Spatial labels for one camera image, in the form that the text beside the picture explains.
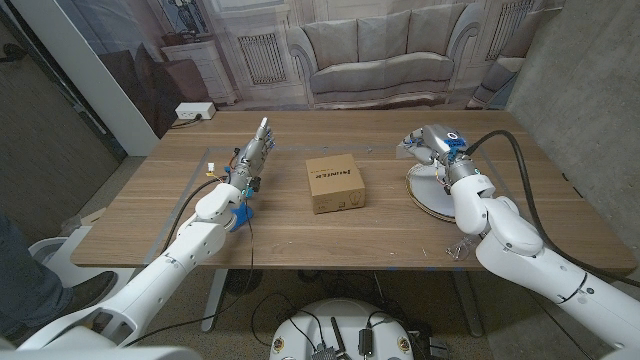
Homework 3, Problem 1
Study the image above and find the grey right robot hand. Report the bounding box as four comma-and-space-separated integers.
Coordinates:
402, 123, 469, 167

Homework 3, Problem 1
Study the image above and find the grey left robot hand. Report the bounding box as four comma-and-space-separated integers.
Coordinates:
229, 117, 277, 189

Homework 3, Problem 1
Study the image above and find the gold-rimmed white paper plate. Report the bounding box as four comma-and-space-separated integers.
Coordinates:
405, 160, 494, 223

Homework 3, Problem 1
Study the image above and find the brown cardboard box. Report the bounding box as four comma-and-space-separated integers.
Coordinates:
305, 153, 367, 215

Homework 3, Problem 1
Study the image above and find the white power strip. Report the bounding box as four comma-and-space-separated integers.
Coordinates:
174, 102, 217, 121

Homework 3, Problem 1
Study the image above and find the printed living room backdrop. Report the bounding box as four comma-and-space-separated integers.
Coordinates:
54, 0, 566, 139

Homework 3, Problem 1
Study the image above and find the clear plastic piece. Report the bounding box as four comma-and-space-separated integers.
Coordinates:
446, 237, 479, 262

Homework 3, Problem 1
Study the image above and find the black floor fan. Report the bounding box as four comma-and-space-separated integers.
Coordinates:
224, 268, 264, 296

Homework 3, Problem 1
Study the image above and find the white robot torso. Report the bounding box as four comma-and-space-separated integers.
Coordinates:
268, 298, 415, 360

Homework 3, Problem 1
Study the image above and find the black antenna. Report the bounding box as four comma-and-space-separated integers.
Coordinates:
329, 317, 349, 359

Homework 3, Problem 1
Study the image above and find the dark shoe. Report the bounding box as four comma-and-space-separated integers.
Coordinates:
59, 269, 120, 314

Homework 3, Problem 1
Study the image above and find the black adapter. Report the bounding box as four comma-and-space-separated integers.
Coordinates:
358, 327, 374, 359

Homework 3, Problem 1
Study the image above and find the person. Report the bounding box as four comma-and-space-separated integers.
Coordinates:
0, 212, 76, 341

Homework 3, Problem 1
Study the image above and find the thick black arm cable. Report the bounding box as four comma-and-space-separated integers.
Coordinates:
464, 129, 640, 289
162, 177, 229, 254

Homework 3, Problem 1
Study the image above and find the thin black cable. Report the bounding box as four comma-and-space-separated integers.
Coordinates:
124, 194, 256, 347

